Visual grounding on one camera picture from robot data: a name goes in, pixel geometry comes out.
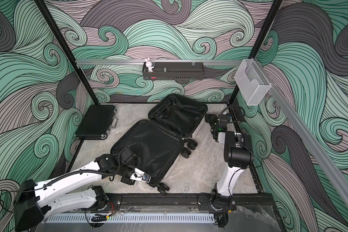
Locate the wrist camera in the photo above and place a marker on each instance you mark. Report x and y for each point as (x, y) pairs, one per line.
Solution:
(140, 176)
(225, 118)

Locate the clear acrylic wall box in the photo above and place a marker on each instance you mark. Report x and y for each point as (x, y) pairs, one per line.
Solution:
(252, 81)

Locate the white hard-shell suitcase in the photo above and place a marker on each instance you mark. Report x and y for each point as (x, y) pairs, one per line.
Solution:
(164, 136)

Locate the black flat case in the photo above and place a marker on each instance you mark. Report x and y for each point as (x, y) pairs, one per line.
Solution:
(97, 123)

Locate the aluminium wall rail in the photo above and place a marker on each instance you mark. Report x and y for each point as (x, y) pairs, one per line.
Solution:
(339, 182)
(139, 62)

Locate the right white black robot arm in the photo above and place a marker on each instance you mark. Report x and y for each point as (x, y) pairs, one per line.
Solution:
(238, 155)

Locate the white slotted cable duct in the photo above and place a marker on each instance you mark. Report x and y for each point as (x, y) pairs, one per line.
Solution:
(135, 218)

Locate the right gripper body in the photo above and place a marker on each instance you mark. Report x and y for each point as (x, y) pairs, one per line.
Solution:
(212, 122)

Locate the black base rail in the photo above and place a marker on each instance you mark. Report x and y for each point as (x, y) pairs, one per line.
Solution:
(201, 201)

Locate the black wall shelf tray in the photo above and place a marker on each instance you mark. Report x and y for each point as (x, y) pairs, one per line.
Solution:
(174, 71)

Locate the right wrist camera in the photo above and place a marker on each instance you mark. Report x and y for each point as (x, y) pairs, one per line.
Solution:
(225, 118)

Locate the aluminium back wall rail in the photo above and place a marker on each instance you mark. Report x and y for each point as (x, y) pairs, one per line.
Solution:
(139, 62)

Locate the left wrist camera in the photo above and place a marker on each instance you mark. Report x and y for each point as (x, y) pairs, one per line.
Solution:
(140, 176)

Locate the white bunny figurine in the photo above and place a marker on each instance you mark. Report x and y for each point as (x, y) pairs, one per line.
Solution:
(149, 65)

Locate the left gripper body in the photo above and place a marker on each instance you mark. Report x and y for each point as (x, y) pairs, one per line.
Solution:
(129, 180)

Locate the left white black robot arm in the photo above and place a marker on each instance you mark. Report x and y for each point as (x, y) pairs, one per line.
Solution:
(36, 201)

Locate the aluminium right wall rail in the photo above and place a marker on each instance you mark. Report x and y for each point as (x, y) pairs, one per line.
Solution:
(339, 182)

